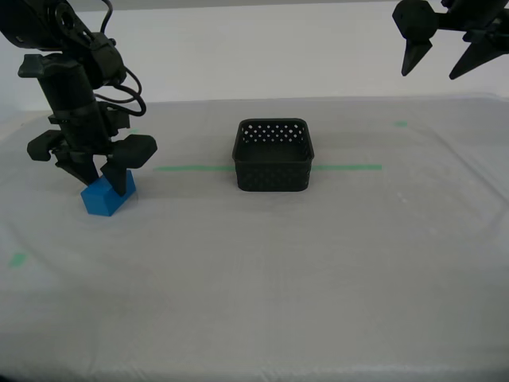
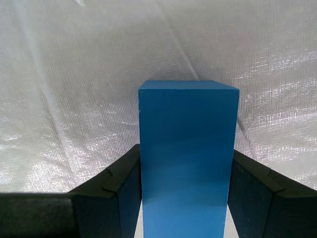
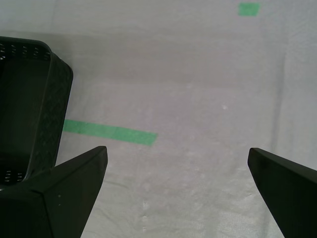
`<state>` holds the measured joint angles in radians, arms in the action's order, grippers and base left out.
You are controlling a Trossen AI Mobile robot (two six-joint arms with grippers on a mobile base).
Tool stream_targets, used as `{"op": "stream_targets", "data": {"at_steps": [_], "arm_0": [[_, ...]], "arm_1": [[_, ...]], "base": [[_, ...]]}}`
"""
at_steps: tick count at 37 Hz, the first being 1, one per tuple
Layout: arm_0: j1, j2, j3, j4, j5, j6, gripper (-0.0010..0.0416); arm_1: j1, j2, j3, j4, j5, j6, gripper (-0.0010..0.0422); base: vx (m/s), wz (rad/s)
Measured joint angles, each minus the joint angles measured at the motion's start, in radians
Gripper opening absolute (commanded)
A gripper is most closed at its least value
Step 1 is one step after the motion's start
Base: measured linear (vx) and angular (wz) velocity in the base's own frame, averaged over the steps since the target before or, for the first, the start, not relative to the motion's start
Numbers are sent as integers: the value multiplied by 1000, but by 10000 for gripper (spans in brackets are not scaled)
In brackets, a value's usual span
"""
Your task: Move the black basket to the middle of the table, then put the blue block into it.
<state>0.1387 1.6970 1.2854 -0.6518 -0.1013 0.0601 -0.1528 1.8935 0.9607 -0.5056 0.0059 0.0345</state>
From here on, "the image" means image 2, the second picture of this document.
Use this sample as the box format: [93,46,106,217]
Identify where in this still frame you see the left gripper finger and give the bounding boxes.
[227,149,317,238]
[0,144,143,238]

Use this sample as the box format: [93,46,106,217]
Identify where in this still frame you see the blue rectangular block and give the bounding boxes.
[138,79,240,238]

